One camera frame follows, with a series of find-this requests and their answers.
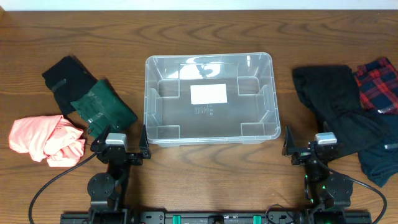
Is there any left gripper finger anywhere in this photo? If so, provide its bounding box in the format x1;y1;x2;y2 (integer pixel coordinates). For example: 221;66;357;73
139;125;152;159
93;125;111;146

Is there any dark green garment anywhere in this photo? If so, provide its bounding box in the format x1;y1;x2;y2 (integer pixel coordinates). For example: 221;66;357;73
71;80;137;138

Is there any large black garment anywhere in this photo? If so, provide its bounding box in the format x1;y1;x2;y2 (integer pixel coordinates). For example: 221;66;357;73
292;65;387;157

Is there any pink garment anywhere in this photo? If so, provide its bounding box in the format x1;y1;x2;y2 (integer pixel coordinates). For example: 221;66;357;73
9;115;85;167

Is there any dark teal garment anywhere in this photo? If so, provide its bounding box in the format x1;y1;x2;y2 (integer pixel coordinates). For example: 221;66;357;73
358;114;397;187

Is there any red navy plaid garment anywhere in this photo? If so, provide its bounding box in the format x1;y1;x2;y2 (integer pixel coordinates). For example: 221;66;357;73
353;57;397;114

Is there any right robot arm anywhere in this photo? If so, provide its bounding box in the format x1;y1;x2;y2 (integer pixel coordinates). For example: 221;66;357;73
282;127;353;224

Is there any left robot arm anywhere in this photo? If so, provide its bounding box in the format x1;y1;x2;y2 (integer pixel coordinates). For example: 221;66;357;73
86;126;151;224

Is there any clear plastic storage container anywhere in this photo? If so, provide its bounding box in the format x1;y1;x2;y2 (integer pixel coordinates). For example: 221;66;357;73
143;52;281;147

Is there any white label in container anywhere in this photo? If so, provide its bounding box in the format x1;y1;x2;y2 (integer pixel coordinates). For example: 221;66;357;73
190;84;228;105

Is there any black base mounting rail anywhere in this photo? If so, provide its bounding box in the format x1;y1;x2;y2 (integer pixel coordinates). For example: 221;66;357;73
60;210;372;224

